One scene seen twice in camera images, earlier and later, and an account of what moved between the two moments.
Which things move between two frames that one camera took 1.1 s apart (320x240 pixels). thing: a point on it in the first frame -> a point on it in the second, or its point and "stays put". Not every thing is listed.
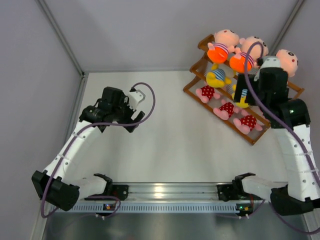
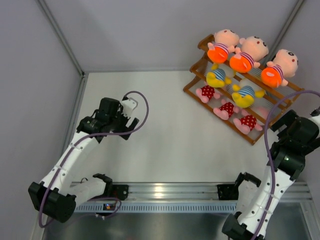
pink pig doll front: (226, 110) stays put
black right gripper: (242, 83) -> (287, 119)
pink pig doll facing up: (206, 93) stays put
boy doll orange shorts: (238, 62) stays put
